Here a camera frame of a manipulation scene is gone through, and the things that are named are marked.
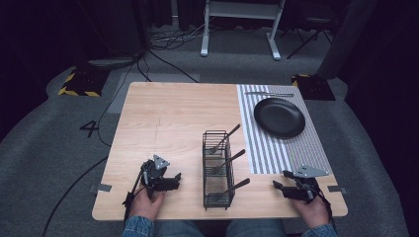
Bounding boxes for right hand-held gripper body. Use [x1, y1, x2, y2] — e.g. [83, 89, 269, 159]
[282, 164, 330, 202]

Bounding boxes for person's right hand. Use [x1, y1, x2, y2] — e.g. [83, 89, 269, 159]
[290, 195, 331, 229]

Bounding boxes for dark-handled metal utensil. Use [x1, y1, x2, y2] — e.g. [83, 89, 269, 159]
[216, 178, 251, 196]

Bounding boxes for grey striped placemat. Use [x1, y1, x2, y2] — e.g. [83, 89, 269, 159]
[236, 84, 333, 175]

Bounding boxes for bundle of floor cables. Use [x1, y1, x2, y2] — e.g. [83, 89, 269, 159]
[149, 16, 211, 51]

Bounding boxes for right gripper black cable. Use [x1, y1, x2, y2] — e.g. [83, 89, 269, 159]
[315, 189, 334, 228]

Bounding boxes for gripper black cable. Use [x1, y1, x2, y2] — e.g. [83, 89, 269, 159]
[122, 163, 147, 222]
[315, 189, 334, 228]

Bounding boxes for black tripod stand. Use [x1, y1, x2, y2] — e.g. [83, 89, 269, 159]
[286, 16, 334, 60]

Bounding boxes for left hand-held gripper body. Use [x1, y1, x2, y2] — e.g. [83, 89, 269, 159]
[140, 154, 173, 199]

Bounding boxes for metal table knife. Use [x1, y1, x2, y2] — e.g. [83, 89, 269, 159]
[244, 91, 294, 99]

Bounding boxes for black wire cutlery basket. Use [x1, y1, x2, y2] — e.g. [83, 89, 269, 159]
[202, 129, 236, 211]

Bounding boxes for grey tape piece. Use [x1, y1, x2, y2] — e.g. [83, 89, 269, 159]
[88, 183, 113, 194]
[327, 185, 348, 195]

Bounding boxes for dark-handled metal fork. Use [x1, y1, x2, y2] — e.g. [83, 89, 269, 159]
[209, 123, 242, 155]
[210, 148, 247, 175]

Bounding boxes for grey column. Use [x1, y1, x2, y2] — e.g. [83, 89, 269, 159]
[316, 0, 378, 80]

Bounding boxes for person's left hand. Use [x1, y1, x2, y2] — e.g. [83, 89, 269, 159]
[128, 189, 166, 221]

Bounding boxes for long black floor cable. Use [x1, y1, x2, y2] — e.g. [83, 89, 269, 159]
[41, 155, 110, 237]

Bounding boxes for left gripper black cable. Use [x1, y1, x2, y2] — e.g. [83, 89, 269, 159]
[122, 163, 147, 222]

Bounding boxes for black round plate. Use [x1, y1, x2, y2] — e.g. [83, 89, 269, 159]
[253, 97, 306, 139]

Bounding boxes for white metal table frame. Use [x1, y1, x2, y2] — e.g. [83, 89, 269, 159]
[200, 0, 287, 61]

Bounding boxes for yellow-black striped stand base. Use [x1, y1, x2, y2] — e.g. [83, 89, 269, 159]
[57, 66, 111, 98]
[291, 73, 336, 102]

